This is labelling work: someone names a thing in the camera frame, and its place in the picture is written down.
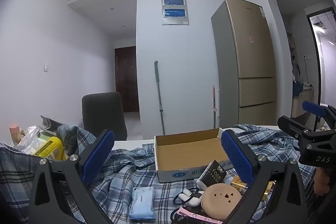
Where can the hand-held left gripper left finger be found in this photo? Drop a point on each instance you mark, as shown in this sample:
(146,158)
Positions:
(97,158)

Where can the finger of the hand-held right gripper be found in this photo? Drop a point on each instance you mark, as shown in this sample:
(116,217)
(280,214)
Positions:
(291,125)
(312,107)

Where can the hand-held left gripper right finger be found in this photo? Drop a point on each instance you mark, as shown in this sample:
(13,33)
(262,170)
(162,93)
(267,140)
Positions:
(236,158)

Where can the yellow gold box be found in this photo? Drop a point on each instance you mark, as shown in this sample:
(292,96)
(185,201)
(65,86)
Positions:
(237,183)

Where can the black tissue pack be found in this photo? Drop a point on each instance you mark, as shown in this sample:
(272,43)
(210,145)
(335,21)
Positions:
(214,174)

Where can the beige round plush cushion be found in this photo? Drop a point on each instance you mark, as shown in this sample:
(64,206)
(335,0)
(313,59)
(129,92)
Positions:
(220,200)

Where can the cardboard box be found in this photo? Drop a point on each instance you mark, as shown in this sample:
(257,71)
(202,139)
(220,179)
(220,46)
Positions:
(183,150)

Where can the person's right hand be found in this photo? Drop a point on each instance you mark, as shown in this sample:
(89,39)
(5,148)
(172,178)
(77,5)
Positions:
(322,182)

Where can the beige counter cabinet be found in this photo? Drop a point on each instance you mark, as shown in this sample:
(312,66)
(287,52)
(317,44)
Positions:
(302,103)

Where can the blue plaid cloth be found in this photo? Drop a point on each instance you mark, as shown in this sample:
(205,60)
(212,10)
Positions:
(126,169)

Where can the dark grey chair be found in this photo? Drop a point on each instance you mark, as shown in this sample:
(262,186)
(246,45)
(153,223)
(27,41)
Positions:
(105,113)

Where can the yellow bottle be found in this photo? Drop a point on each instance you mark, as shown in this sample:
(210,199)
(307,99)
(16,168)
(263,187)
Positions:
(51,146)

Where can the grey white bag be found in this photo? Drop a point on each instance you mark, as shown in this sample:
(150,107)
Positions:
(50,124)

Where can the white plush toy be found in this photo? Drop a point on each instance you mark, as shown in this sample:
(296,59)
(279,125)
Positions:
(190,199)

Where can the light blue tissue packet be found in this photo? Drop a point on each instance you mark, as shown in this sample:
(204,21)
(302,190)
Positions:
(141,203)

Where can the clear plastic bag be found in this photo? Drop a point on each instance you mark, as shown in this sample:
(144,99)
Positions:
(27,138)

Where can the gold refrigerator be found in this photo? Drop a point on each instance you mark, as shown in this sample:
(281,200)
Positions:
(252,56)

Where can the pink capped container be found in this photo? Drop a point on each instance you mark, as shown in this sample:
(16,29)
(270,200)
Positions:
(15,132)

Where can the dark wooden door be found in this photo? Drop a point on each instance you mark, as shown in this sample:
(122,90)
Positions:
(127,77)

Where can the fridge energy label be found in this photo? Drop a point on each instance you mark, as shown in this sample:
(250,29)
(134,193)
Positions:
(262,12)

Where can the grey electrical panel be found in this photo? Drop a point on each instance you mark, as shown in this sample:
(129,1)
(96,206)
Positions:
(174,7)

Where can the black door frame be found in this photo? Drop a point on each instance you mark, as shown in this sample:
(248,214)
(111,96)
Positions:
(313,50)

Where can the white wall switch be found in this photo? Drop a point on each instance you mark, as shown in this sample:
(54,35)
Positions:
(46,68)

